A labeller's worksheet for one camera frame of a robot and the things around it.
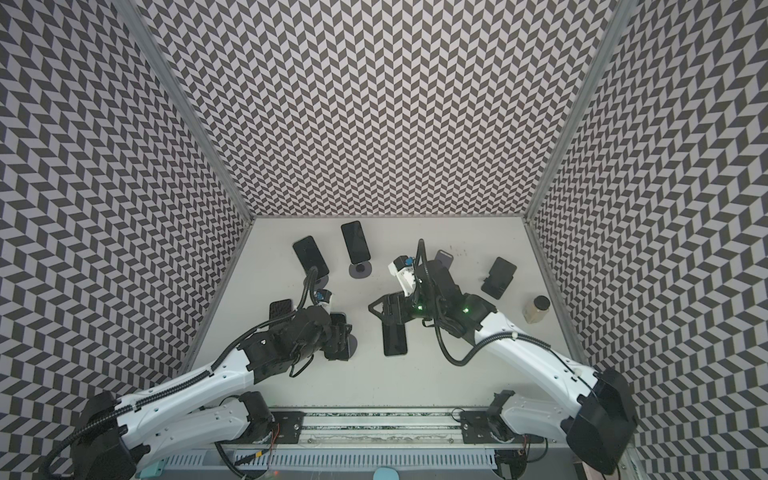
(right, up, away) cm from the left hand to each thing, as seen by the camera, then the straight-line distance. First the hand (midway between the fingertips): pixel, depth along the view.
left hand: (339, 328), depth 79 cm
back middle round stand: (+3, +13, +23) cm, 27 cm away
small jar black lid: (+56, +4, +6) cm, 56 cm away
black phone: (-12, +19, +15) cm, 27 cm away
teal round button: (+13, -29, -13) cm, 34 cm away
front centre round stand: (+2, -7, +7) cm, 10 cm away
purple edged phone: (-22, +2, +14) cm, 26 cm away
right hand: (+12, +5, -8) cm, 15 cm away
